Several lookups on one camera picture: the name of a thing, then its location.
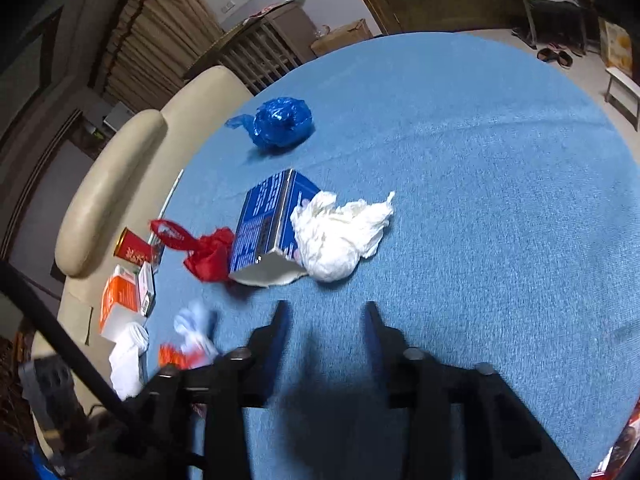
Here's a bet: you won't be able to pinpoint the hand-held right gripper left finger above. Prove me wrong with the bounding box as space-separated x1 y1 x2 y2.
117 300 292 480

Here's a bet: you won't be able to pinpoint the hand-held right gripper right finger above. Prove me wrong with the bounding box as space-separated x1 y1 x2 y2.
364 301 581 480

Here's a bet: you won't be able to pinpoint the orange plastic wrapper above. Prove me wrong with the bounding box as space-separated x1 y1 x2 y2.
159 342 206 371

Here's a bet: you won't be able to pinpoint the knotted red plastic bag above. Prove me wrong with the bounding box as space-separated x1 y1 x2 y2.
149 218 237 283

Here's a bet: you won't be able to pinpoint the blue carton box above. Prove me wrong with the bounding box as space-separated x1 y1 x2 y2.
227 169 321 288

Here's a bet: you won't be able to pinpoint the small white box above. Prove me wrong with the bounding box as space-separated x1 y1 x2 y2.
137 261 157 317

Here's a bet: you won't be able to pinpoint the white tissue stack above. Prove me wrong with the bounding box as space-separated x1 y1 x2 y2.
107 322 150 401

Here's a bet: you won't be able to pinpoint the orange and white carton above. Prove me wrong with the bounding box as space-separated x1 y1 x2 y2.
99 265 143 341

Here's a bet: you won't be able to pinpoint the red paper cup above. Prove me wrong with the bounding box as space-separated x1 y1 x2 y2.
115 227 155 266

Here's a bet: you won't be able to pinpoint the crumpled blue plastic bag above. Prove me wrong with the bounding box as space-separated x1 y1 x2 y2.
225 97 314 151

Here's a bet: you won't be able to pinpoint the beige leather sofa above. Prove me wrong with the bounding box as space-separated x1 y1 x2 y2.
30 65 256 461

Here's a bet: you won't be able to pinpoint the wooden slatted crib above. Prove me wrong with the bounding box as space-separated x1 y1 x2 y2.
182 0 317 96

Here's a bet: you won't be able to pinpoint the brown cardboard box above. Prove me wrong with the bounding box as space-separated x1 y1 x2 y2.
310 18 375 58

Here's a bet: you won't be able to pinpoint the beige curtains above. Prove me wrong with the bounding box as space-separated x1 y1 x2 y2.
92 0 226 111

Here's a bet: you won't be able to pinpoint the white step stool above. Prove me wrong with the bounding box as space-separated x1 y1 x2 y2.
604 67 640 131

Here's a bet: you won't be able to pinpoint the yellow cardboard box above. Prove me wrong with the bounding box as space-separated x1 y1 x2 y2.
598 17 633 71

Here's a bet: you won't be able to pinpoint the dark metal chair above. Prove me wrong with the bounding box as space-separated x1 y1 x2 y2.
492 0 591 56

